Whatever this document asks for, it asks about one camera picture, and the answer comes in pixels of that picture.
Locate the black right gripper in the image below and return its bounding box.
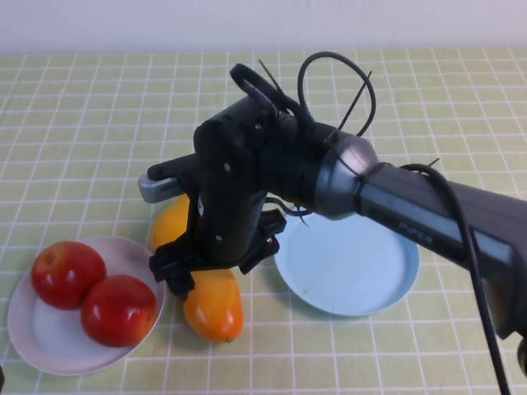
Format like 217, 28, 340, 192
148, 180, 287, 297

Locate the orange mango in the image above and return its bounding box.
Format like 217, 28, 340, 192
183, 267, 244, 344

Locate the yellow mango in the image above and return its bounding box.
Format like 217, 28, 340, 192
151, 193, 193, 254

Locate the red apple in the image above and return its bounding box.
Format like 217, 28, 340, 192
31, 241, 107, 310
80, 274, 158, 349

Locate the light blue round plate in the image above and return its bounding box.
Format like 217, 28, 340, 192
273, 211, 420, 317

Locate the white round plate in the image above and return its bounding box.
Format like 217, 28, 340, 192
7, 235, 166, 376

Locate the black zip tie right wrist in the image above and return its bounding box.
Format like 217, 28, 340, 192
265, 196, 314, 227

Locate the green checked tablecloth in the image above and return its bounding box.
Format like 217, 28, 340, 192
0, 45, 527, 395

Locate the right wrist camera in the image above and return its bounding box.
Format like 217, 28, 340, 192
138, 154, 203, 204

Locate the black right arm cable loop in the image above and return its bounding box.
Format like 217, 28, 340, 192
229, 63, 318, 128

